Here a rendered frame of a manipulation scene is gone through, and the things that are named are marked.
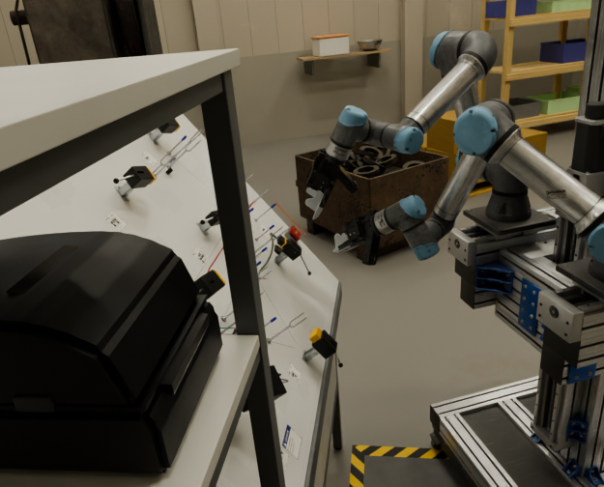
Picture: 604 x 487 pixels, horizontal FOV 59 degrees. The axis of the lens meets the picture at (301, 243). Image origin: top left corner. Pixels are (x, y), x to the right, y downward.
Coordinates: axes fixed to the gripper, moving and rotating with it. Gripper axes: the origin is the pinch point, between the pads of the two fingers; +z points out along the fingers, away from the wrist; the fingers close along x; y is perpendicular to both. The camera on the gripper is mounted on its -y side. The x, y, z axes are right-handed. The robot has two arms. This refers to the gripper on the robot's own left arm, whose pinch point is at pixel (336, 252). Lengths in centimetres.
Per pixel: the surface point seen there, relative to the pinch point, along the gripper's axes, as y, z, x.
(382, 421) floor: -69, 64, -76
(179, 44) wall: 445, 394, -303
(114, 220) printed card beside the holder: 13, 2, 77
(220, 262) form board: 2.0, 8.2, 43.1
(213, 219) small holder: 13.8, 4.5, 44.9
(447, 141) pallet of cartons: 132, 91, -336
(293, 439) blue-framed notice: -49, -6, 47
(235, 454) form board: -47, -11, 68
